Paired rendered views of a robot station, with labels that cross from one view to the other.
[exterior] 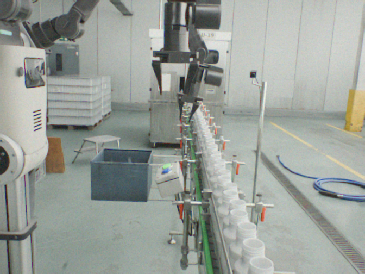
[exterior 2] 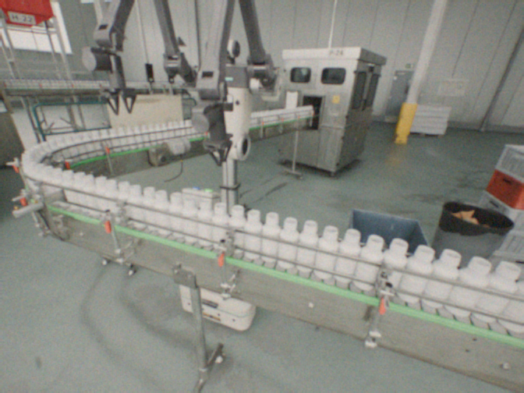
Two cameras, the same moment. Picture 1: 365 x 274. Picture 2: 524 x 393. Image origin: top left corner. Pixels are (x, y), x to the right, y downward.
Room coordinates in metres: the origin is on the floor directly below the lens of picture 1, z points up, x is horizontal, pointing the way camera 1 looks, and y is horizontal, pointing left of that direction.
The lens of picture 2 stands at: (1.67, -0.73, 1.54)
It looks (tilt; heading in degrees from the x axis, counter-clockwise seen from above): 26 degrees down; 109
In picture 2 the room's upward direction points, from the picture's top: 3 degrees clockwise
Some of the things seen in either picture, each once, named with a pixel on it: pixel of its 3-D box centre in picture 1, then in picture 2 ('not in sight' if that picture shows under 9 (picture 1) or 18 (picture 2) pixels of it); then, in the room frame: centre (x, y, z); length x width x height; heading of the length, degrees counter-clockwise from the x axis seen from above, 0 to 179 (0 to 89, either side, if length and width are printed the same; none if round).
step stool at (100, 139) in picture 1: (96, 150); not in sight; (4.93, 1.27, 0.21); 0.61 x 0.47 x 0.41; 54
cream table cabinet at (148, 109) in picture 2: not in sight; (150, 129); (-1.90, 2.89, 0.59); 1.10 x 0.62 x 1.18; 73
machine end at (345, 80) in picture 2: not in sight; (328, 112); (1.19, 4.39, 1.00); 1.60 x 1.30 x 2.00; 73
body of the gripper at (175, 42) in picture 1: (175, 43); (117, 82); (0.81, 0.02, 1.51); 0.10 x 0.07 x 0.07; 91
